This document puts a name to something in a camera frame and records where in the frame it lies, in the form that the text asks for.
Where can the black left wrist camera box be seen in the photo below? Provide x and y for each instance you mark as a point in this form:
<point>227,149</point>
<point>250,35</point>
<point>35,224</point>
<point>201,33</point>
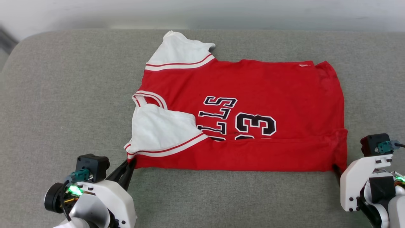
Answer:
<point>93,166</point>

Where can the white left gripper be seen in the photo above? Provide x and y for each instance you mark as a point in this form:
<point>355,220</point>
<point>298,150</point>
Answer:
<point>117,199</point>

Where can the red Bulls basketball jersey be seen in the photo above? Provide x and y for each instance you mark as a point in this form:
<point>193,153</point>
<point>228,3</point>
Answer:
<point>253,126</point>

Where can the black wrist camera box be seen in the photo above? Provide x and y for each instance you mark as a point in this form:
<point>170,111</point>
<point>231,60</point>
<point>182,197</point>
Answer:
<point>375,142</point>
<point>93,166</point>

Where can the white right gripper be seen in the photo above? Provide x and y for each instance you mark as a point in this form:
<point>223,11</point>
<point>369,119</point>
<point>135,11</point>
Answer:
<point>357,183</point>

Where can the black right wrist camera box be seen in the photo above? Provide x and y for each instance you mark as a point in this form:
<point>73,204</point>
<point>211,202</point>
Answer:
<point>375,142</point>

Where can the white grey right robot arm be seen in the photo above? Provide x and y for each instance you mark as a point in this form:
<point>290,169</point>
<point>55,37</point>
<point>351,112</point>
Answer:
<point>386,199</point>

